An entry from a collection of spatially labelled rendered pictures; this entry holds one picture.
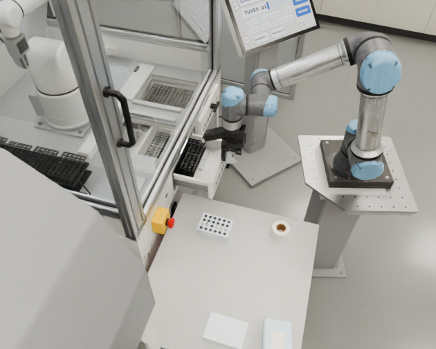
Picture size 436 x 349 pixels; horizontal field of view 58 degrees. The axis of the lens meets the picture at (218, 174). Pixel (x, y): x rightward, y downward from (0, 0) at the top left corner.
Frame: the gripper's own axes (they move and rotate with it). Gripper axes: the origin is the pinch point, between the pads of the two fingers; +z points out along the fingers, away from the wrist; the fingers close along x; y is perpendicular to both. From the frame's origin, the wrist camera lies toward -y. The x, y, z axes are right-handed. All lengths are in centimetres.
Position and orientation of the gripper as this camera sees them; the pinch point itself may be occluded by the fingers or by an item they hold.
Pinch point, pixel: (225, 160)
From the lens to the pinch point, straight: 162.3
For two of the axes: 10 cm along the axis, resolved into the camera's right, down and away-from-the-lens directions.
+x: 2.8, -7.3, 6.2
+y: 9.6, 2.1, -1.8
